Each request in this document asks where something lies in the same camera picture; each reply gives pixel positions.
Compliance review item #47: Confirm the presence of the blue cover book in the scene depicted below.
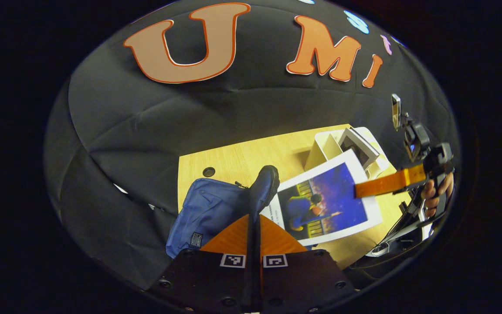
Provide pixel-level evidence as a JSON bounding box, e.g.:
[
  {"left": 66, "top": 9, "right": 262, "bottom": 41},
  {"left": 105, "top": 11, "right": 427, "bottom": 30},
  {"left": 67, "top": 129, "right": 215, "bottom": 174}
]
[{"left": 260, "top": 149, "right": 383, "bottom": 247}]

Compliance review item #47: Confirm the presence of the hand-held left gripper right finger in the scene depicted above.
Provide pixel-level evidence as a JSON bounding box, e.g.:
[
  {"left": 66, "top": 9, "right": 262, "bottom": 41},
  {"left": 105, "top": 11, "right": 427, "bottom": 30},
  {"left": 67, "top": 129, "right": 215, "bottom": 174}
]
[{"left": 254, "top": 214, "right": 358, "bottom": 314}]

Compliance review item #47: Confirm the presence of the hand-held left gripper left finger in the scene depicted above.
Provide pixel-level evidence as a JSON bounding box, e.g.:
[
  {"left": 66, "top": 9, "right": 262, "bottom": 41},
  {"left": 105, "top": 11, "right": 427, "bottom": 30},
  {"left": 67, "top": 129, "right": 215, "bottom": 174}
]
[{"left": 146, "top": 214, "right": 255, "bottom": 314}]

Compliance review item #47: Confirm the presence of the blue schoolbag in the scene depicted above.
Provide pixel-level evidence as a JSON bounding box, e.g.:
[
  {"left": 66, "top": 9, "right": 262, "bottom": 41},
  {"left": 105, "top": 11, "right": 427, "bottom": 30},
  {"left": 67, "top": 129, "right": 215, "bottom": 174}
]
[{"left": 165, "top": 165, "right": 281, "bottom": 259}]

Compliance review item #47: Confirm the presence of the black backdrop cloth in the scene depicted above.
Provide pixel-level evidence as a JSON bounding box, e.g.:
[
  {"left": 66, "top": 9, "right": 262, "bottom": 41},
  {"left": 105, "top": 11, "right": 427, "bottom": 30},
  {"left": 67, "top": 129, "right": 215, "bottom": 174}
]
[{"left": 44, "top": 0, "right": 458, "bottom": 280}]

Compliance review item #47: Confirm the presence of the white bookshelf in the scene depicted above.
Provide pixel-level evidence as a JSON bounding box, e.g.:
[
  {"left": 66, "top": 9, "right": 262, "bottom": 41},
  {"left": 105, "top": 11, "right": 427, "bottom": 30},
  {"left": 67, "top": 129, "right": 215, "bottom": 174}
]
[{"left": 304, "top": 126, "right": 390, "bottom": 180}]

